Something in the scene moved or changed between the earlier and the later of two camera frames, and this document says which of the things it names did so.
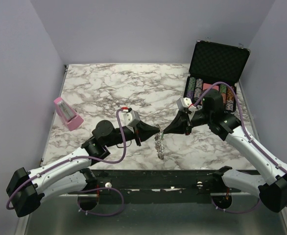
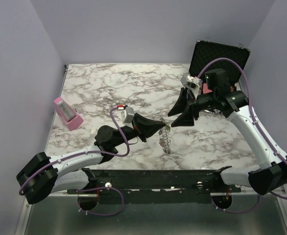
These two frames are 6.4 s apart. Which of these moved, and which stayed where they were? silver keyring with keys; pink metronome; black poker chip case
Moved: silver keyring with keys
Stayed: black poker chip case; pink metronome
